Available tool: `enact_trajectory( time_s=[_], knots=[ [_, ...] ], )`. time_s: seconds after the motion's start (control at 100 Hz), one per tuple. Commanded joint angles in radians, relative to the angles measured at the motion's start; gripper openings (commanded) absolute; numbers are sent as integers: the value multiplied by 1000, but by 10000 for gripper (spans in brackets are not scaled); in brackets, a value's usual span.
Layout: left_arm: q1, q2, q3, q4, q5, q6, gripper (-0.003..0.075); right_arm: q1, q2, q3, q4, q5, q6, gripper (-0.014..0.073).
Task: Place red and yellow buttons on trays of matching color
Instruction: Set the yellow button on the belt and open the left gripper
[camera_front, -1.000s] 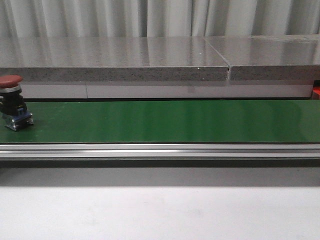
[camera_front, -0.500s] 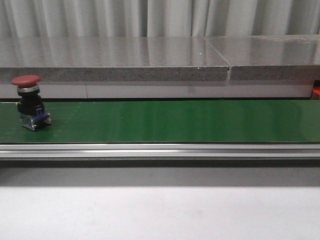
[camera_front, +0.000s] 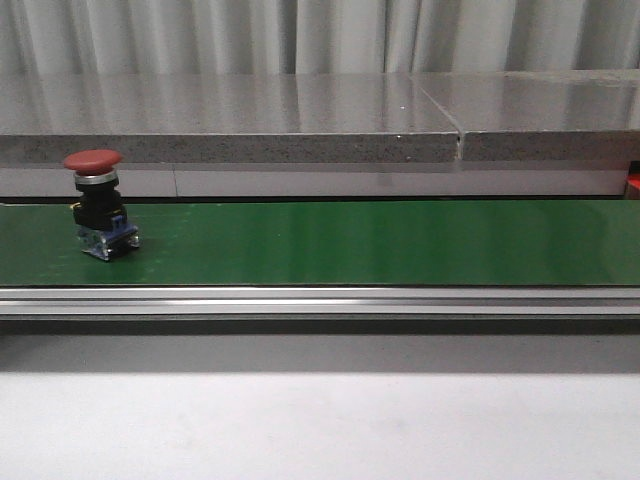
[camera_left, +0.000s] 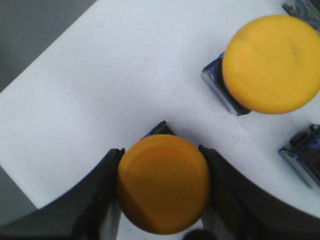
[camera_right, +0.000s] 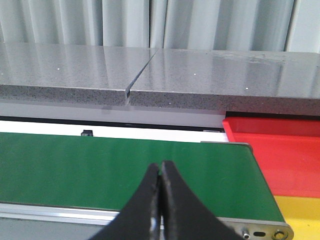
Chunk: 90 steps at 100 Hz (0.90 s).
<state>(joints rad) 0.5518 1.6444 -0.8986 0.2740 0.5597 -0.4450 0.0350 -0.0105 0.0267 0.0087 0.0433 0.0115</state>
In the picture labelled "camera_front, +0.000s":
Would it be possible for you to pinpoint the white cabinet front panel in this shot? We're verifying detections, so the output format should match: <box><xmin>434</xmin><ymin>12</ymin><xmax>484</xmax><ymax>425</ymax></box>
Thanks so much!
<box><xmin>0</xmin><ymin>160</ymin><xmax>629</xmax><ymax>199</ymax></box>

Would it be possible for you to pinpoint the red mushroom push button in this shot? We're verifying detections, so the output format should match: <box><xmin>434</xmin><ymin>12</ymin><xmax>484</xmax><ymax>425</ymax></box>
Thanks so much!
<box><xmin>63</xmin><ymin>149</ymin><xmax>140</xmax><ymax>262</ymax></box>

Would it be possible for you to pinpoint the aluminium conveyor side rail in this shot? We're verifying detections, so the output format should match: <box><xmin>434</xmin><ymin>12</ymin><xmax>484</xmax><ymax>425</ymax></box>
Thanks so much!
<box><xmin>1</xmin><ymin>286</ymin><xmax>639</xmax><ymax>319</ymax></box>

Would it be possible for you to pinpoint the grey stone countertop slab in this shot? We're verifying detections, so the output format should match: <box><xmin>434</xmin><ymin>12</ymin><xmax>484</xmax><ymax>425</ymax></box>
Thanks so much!
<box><xmin>1</xmin><ymin>74</ymin><xmax>458</xmax><ymax>165</ymax></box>

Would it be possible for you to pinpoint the red object at right edge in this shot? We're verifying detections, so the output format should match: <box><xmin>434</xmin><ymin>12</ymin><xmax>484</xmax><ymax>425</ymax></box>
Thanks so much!
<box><xmin>624</xmin><ymin>173</ymin><xmax>640</xmax><ymax>200</ymax></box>

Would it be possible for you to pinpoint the grey stone slab right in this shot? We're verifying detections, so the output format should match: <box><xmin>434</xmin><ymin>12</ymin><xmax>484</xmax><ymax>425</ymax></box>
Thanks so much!
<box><xmin>412</xmin><ymin>70</ymin><xmax>639</xmax><ymax>168</ymax></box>

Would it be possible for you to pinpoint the grey pleated curtain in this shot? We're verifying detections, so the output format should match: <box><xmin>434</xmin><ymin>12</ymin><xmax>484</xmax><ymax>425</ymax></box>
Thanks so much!
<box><xmin>1</xmin><ymin>1</ymin><xmax>639</xmax><ymax>75</ymax></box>

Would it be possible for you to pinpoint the green conveyor belt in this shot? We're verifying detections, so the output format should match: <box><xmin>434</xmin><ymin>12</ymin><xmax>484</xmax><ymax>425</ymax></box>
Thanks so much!
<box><xmin>1</xmin><ymin>200</ymin><xmax>639</xmax><ymax>286</ymax></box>

